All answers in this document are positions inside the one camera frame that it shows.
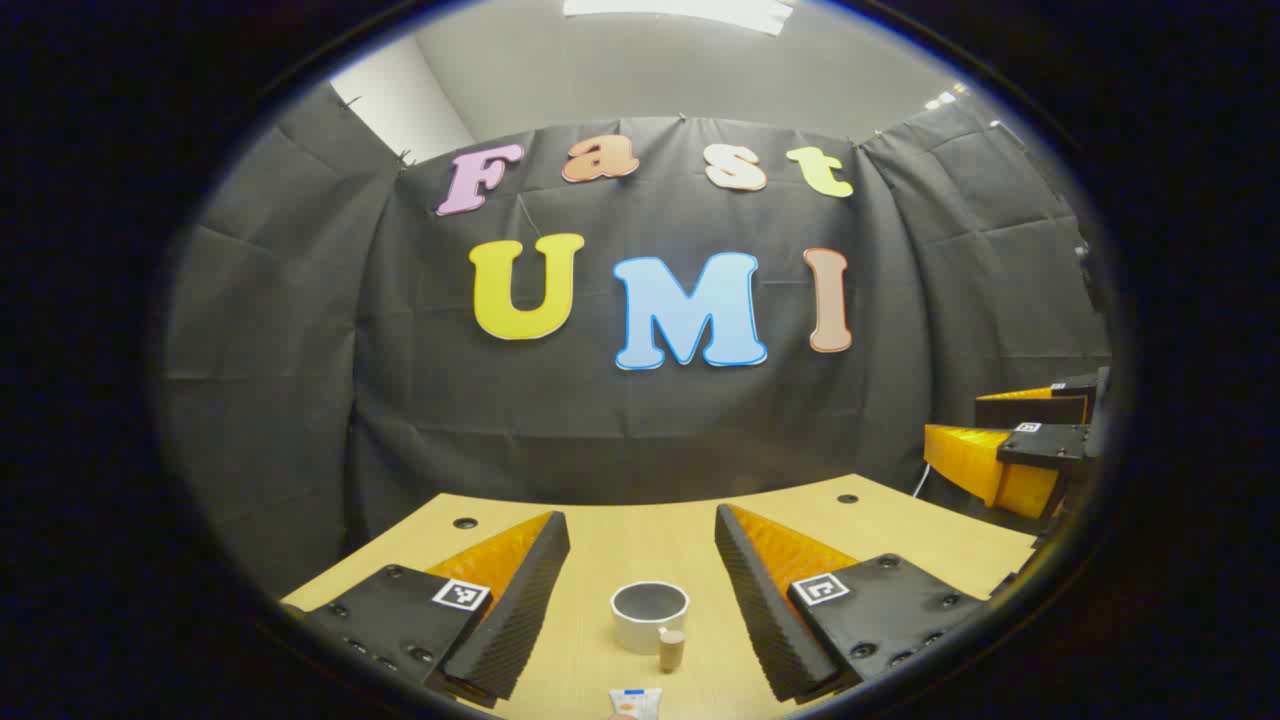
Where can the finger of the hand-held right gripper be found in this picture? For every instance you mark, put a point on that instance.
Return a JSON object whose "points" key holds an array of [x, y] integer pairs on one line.
{"points": [[1045, 447], [1030, 408]]}

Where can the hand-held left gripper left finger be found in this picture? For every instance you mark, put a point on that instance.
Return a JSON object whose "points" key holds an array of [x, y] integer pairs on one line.
{"points": [[520, 610]]}

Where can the black backdrop cloth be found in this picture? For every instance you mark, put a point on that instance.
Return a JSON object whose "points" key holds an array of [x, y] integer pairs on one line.
{"points": [[640, 420]]}

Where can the wooden desktop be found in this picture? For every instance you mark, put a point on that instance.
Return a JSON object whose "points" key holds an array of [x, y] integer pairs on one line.
{"points": [[640, 540]]}

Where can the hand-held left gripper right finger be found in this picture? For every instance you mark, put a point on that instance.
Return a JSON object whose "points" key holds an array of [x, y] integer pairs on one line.
{"points": [[755, 610]]}

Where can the ceiling light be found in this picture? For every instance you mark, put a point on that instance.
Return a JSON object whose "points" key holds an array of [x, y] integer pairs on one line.
{"points": [[680, 12], [945, 98]]}

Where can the white toothpaste tube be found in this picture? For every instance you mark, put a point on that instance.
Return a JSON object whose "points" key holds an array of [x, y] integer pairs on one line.
{"points": [[636, 703]]}

